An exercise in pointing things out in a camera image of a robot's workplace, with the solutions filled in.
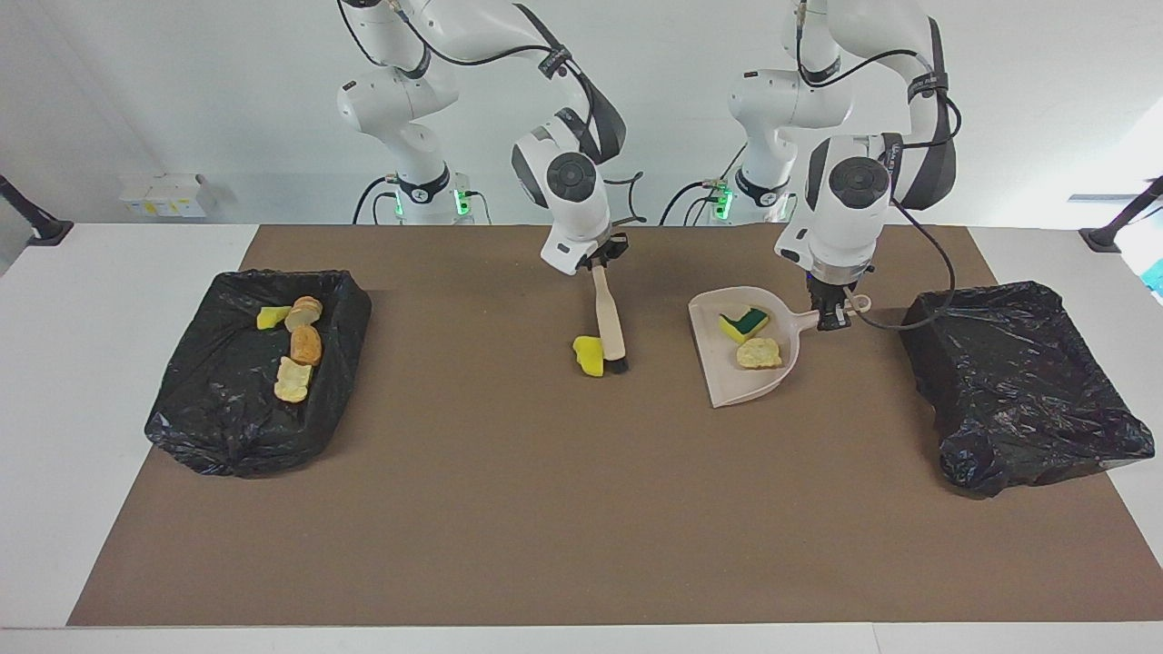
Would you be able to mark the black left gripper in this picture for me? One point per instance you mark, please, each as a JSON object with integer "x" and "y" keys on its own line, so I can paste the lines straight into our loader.
{"x": 829, "y": 291}

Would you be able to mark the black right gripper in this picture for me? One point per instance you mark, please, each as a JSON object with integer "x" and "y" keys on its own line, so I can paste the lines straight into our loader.
{"x": 614, "y": 245}

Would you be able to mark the beige hand brush black bristles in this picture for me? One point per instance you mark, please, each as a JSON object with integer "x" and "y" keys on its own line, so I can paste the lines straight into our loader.
{"x": 611, "y": 322}

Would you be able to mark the pale bread piece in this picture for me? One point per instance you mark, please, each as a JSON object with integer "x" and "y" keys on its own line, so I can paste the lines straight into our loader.
{"x": 759, "y": 353}

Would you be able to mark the green and yellow sponge piece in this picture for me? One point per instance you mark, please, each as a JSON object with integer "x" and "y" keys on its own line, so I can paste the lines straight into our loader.
{"x": 745, "y": 323}

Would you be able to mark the beige plastic dustpan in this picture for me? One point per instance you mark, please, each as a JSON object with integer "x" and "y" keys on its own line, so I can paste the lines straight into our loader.
{"x": 750, "y": 381}

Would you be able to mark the striped bread chunk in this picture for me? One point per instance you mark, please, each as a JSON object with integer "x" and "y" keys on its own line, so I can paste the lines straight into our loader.
{"x": 304, "y": 312}

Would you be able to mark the round brown bread roll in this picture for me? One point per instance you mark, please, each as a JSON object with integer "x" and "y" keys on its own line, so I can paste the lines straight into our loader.
{"x": 306, "y": 345}

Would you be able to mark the striped croissant piece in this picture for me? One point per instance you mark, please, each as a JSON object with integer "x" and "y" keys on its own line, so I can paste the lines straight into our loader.
{"x": 293, "y": 381}

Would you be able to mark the small yellow sponge wedge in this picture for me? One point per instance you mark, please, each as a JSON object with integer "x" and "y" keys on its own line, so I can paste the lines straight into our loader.
{"x": 272, "y": 318}

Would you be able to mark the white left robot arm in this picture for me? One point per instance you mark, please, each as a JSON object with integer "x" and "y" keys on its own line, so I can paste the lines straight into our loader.
{"x": 845, "y": 209}

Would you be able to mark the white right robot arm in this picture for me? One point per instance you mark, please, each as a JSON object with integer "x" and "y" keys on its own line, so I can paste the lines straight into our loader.
{"x": 572, "y": 191}

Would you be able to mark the bin with black trash bag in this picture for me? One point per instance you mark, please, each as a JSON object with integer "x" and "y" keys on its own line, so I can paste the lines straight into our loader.
{"x": 1018, "y": 381}
{"x": 227, "y": 427}

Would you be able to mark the brown table mat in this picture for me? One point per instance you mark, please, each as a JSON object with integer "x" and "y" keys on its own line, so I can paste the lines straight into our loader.
{"x": 581, "y": 545}

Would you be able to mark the teal object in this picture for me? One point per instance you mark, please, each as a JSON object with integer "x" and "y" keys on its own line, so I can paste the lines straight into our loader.
{"x": 1156, "y": 277}

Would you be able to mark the black camera stand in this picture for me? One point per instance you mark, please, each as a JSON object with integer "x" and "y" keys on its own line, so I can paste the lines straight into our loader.
{"x": 41, "y": 232}
{"x": 1104, "y": 238}

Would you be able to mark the white wall socket box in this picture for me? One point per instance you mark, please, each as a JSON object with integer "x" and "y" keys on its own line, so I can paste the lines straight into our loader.
{"x": 164, "y": 195}

